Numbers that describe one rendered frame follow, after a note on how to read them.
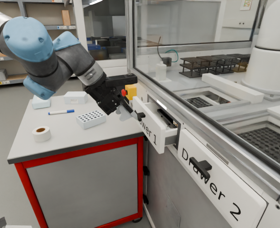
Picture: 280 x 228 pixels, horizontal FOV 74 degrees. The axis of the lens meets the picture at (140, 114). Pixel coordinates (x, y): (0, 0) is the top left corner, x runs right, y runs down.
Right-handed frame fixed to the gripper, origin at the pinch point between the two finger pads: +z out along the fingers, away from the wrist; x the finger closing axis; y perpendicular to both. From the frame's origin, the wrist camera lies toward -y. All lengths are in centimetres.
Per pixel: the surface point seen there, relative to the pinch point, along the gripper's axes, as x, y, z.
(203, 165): 31.9, -5.7, 4.7
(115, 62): -80, -11, 5
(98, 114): -27.1, 15.5, 3.6
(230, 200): 40.0, -5.1, 9.1
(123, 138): -10.0, 11.9, 13.1
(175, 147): 13.0, -3.7, 14.2
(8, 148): -138, 132, 20
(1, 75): -360, 158, -29
